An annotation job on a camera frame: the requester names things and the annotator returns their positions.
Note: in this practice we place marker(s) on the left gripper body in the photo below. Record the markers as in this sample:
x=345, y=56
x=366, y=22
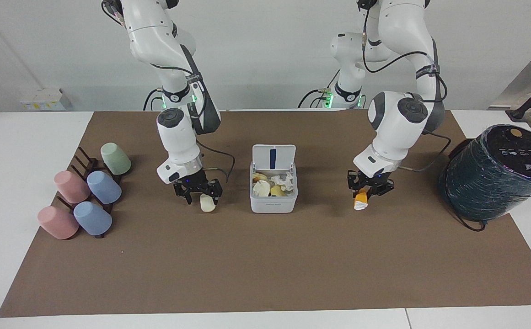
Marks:
x=375, y=181

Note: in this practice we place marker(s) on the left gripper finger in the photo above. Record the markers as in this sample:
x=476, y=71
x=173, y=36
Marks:
x=354, y=180
x=383, y=189

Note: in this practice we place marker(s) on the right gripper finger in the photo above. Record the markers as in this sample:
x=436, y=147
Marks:
x=216, y=188
x=187, y=197

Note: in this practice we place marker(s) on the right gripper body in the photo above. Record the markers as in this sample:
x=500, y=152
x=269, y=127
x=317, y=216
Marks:
x=193, y=181

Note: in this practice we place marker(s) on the cream white trash piece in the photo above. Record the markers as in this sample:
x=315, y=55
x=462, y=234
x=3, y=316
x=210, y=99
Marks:
x=207, y=204

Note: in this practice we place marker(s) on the orange and white trash piece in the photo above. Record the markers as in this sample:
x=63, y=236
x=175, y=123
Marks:
x=361, y=200

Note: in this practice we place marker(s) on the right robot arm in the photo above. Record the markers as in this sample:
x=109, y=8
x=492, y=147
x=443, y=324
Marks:
x=155, y=32

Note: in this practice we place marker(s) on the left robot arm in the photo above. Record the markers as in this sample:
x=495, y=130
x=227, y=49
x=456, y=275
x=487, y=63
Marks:
x=398, y=121

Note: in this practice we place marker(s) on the white trash bin with lid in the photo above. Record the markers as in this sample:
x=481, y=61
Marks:
x=273, y=203

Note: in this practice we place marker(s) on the yellow trash scrap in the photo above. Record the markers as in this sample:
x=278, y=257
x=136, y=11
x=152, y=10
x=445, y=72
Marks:
x=278, y=191

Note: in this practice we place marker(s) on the cream peel scrap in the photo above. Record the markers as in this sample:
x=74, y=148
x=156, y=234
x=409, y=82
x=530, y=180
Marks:
x=261, y=188

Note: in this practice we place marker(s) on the brown bread scrap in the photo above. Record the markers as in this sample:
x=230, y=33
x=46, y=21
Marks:
x=260, y=176

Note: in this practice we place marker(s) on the crumpled white tissue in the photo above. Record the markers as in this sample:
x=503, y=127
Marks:
x=284, y=180

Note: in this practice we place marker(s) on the green cup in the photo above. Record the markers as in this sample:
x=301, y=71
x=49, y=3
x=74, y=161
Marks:
x=115, y=158

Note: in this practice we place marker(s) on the blue cup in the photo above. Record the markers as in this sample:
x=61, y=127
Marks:
x=104, y=187
x=92, y=218

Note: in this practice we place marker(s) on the dark wooden cup rack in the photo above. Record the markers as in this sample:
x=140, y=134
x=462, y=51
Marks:
x=88, y=161

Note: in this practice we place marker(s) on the dark wrapped cylinder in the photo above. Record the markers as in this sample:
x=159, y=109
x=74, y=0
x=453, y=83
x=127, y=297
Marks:
x=494, y=178

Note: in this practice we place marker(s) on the pink cup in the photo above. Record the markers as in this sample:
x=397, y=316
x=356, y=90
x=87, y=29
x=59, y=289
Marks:
x=57, y=222
x=71, y=186

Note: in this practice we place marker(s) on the white box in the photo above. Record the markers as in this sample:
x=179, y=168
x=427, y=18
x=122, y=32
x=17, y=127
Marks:
x=42, y=99

